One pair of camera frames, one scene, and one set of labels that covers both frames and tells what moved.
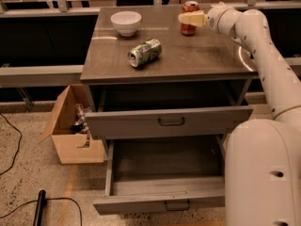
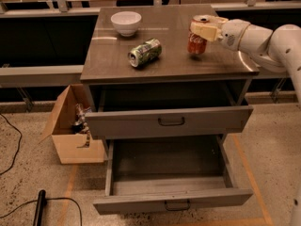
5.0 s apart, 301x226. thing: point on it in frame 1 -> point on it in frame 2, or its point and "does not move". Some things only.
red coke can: x=189 y=6 -> x=196 y=43
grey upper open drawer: x=191 y=121 does not move
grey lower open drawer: x=151 y=173 does not move
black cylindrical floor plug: x=39 y=210 does not move
